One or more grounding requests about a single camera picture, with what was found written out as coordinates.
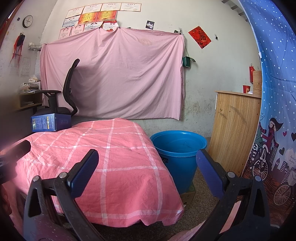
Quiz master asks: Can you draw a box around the round wall clock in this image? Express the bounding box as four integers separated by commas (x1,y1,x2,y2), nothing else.
22,15,33,28

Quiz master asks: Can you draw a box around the wooden desk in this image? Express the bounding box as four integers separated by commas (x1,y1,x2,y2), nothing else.
14,90,47,114

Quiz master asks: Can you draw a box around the green hanging pouch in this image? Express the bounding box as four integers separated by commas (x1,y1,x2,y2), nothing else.
182,56,196,68

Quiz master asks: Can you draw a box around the dark blue cardboard box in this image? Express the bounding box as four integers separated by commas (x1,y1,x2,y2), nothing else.
31,113,72,132

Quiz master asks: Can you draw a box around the bamboo container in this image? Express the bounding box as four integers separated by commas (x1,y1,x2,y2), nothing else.
253,70,263,91

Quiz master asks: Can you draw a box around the wooden cabinet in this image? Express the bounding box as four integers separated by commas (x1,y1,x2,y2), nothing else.
208,90,262,178

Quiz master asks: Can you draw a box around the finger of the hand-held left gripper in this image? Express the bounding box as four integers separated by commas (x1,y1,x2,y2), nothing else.
0,140,31,163

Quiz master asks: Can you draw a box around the pink checked tablecloth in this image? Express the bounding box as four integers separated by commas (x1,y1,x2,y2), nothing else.
0,118,184,226

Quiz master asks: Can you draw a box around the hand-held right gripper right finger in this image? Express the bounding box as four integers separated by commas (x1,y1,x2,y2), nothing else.
196,149,271,241

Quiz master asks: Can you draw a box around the red knot wall ornament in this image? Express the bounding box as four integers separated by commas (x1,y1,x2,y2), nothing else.
9,32,26,75

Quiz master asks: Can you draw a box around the pink hanging bed sheet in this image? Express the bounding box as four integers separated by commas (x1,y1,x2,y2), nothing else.
40,27,185,120

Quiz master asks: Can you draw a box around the stack of books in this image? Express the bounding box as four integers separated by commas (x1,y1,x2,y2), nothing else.
18,82,42,94

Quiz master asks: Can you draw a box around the red paper wall poster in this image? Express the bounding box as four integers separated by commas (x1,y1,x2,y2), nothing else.
188,26,212,49

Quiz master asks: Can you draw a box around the wall calendar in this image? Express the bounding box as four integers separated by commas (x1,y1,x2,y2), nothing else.
20,57,31,77

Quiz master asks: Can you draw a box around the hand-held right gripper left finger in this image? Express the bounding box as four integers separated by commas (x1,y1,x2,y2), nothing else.
23,149,104,241

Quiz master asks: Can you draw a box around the black mesh office chair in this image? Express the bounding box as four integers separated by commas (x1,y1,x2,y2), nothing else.
35,58,80,118

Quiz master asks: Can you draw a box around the group of wall certificates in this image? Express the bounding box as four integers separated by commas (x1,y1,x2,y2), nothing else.
58,2,142,40

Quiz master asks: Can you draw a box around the blue plastic bucket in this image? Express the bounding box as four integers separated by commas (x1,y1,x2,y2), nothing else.
150,130,208,194

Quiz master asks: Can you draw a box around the brown cardboard box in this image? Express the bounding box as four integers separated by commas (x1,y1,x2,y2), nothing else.
180,182,197,210

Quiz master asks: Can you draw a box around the blue printed curtain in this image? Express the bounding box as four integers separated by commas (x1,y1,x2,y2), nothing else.
237,0,296,232

